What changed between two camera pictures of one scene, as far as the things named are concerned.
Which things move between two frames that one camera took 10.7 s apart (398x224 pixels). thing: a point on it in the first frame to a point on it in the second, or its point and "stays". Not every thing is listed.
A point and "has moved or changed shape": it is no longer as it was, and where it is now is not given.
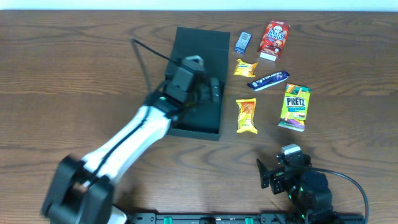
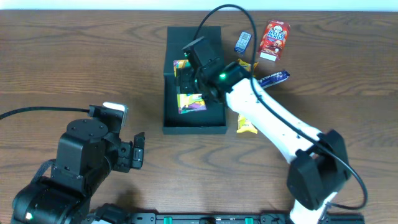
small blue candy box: [243, 42] stays
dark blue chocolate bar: [269, 80] stays
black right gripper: [277, 177] to [185, 81]
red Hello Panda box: [274, 40] stays
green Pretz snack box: [295, 107] has moved or changed shape
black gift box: [203, 120] has moved or changed shape
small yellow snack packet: [245, 68] stays
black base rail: [241, 218] stays
